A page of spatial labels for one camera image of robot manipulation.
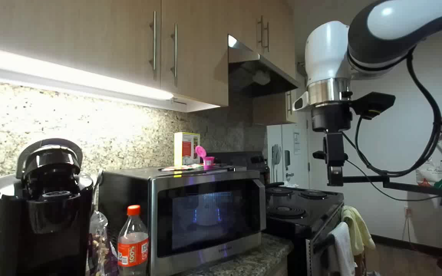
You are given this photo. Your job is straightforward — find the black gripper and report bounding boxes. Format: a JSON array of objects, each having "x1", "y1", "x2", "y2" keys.
[{"x1": 310, "y1": 102, "x2": 354, "y2": 188}]

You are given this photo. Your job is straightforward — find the coke bottle with orange cap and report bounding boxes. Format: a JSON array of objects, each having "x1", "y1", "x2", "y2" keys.
[{"x1": 115, "y1": 205, "x2": 150, "y2": 276}]

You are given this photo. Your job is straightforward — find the white refrigerator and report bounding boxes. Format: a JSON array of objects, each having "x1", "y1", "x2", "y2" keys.
[{"x1": 265, "y1": 122, "x2": 311, "y2": 189}]

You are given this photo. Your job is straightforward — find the black electric stove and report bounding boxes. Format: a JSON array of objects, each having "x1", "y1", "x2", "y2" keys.
[{"x1": 210, "y1": 151, "x2": 345, "y2": 276}]

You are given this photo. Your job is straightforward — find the yellow hanging towel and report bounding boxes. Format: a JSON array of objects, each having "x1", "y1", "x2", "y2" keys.
[{"x1": 341, "y1": 205, "x2": 377, "y2": 258}]

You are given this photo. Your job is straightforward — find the white hanging towel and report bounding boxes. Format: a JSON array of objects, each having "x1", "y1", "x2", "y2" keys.
[{"x1": 327, "y1": 221, "x2": 357, "y2": 276}]

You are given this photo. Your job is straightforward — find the pink coffee pod cup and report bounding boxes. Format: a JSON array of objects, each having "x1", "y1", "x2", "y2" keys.
[{"x1": 193, "y1": 145, "x2": 216, "y2": 172}]

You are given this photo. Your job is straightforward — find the steel range hood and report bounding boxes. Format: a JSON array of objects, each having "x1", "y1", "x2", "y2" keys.
[{"x1": 226, "y1": 34, "x2": 302, "y2": 99}]

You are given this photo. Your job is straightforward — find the stainless steel microwave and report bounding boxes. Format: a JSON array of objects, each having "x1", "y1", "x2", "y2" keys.
[{"x1": 97, "y1": 168, "x2": 267, "y2": 276}]

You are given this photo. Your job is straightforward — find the white box with red print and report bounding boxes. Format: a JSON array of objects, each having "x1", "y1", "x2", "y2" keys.
[{"x1": 173, "y1": 131, "x2": 202, "y2": 169}]

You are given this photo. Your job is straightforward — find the beige cabinet above range hood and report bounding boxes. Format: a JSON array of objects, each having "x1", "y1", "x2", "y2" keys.
[{"x1": 227, "y1": 0, "x2": 298, "y2": 79}]

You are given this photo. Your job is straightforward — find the black coffee maker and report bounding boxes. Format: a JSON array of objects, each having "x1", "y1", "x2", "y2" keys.
[{"x1": 0, "y1": 137, "x2": 95, "y2": 276}]

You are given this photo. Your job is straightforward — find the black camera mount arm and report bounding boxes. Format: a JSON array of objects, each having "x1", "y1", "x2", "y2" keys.
[{"x1": 342, "y1": 174, "x2": 442, "y2": 198}]

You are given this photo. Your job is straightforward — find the thin black cable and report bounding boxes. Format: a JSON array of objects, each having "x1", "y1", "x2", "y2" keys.
[{"x1": 344, "y1": 159, "x2": 440, "y2": 203}]

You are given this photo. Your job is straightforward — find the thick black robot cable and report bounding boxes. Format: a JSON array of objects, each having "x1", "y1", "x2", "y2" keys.
[{"x1": 353, "y1": 51, "x2": 442, "y2": 180}]

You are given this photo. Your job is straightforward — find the wide beige wall cabinet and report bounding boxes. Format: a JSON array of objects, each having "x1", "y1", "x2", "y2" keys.
[{"x1": 0, "y1": 0, "x2": 230, "y2": 113}]

